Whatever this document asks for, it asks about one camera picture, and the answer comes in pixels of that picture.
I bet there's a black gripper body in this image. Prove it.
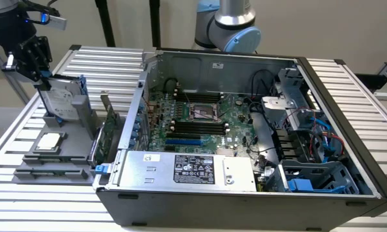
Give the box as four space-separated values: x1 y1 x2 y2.
0 13 39 53

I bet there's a hard disk with blue bracket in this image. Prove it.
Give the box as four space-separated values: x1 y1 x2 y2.
37 74 92 122

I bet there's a metal disk bay cage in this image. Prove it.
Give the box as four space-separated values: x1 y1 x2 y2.
260 67 325 131

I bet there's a grey plastic disk bay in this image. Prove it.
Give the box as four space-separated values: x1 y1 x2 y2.
263 160 359 194

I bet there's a grey parts rack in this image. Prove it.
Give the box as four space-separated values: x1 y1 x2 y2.
13 94 127 187

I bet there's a silver CPU chip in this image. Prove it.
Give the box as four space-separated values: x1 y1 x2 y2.
35 132 65 151

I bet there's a green graphics card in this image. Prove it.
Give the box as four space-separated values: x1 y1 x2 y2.
90 90 123 166

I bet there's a blue case latch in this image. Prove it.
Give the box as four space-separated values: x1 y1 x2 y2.
95 163 112 175

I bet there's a black RAM slot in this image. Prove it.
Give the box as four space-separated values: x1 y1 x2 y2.
175 99 222 103
175 91 222 95
175 96 222 101
172 130 230 135
172 124 230 129
172 120 230 125
172 127 230 132
175 94 222 98

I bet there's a long black expansion slot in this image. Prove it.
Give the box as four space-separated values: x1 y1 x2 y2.
166 132 203 140

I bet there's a CPU socket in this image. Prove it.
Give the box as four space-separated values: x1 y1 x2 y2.
184 102 223 122

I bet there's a blue expansion slot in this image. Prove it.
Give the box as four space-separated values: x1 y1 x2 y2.
166 138 203 147

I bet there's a metal slat table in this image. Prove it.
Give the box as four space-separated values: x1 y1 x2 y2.
0 44 387 232

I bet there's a silver power supply unit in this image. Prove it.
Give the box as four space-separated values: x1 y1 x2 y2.
115 150 259 193

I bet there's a small chipset heat sink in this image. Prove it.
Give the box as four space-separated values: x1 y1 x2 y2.
215 148 239 158

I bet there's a green motherboard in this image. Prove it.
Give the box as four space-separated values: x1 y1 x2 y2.
146 90 279 176

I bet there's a black open PC case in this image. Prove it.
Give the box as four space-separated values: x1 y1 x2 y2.
95 46 387 228

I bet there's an aluminium frame strut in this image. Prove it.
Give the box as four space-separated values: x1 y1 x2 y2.
0 36 32 105

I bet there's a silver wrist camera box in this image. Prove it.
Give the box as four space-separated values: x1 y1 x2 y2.
39 9 68 31

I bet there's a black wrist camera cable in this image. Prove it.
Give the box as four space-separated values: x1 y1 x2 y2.
24 0 63 25

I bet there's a thick black post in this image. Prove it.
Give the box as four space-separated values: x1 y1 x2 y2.
95 0 116 48

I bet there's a thin black post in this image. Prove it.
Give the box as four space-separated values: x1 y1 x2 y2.
148 0 163 48

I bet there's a short black wire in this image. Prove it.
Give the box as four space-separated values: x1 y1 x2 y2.
162 77 182 93

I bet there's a long black looped wire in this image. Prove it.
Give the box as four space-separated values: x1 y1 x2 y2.
250 69 279 98

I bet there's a blue data wire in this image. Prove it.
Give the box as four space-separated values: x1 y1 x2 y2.
306 113 333 166

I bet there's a red wire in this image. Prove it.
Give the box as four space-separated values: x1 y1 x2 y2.
283 108 347 156

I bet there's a black table bracket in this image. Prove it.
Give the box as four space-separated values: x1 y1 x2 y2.
354 73 387 92

